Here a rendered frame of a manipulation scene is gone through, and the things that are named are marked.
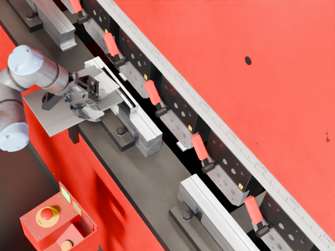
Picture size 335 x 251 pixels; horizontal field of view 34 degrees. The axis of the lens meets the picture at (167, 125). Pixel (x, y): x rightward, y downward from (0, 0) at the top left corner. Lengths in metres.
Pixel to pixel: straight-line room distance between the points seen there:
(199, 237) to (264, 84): 0.70
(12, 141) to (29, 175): 1.47
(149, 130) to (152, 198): 0.22
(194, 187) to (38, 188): 1.27
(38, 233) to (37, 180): 1.03
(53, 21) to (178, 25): 0.91
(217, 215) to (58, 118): 0.57
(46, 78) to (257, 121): 0.56
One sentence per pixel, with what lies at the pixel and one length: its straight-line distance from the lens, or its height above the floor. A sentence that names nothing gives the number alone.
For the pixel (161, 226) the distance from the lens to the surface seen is 1.65.
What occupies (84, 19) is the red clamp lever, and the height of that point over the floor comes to 1.26.
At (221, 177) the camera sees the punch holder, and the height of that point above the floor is 1.23.
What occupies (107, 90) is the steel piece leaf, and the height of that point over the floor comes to 1.00.
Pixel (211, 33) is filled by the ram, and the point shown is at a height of 1.60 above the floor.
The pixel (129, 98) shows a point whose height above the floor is 0.99.
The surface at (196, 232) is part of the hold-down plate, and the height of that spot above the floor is 0.90.
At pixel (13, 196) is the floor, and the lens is 2.74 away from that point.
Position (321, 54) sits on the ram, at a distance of 0.90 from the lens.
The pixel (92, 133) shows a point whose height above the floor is 0.88.
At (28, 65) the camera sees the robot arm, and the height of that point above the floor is 1.38.
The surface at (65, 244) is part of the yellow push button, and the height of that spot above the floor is 0.73.
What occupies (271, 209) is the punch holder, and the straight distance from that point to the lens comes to 1.24.
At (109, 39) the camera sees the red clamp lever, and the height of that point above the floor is 1.31.
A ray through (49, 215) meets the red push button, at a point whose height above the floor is 0.81.
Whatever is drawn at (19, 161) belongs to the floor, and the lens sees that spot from 2.84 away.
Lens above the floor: 2.36
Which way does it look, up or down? 53 degrees down
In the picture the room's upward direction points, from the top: 8 degrees clockwise
